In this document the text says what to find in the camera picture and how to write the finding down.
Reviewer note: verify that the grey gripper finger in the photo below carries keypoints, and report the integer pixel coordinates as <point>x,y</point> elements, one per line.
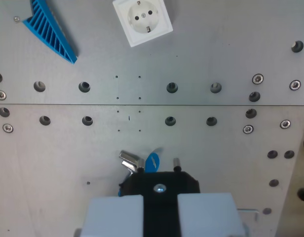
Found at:
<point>208,217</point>
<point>112,217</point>

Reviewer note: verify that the black two-pin plug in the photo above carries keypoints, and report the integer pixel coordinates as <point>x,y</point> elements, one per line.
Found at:
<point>164,180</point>

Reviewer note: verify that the silver allen key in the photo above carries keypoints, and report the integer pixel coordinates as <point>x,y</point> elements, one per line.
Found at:
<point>248,210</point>

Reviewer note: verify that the silver metal key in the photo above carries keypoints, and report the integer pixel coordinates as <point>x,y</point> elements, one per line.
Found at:
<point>128,158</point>

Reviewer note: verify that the blue oval key tag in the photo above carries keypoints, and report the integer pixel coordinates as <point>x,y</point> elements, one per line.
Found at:
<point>152,163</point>

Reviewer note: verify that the hex screw with washer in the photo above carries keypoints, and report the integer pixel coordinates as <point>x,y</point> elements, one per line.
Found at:
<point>295,85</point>
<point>8,128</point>
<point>257,79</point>
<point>285,124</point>
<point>248,129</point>
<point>0,94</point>

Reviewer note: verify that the blue ribbed plastic wedge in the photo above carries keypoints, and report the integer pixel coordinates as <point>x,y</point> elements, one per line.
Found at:
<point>50,37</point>

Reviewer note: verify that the small silver screw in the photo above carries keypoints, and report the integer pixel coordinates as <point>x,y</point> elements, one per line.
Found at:
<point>16,19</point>

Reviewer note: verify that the white wall socket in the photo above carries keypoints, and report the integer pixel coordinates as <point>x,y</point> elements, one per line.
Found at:
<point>142,22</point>

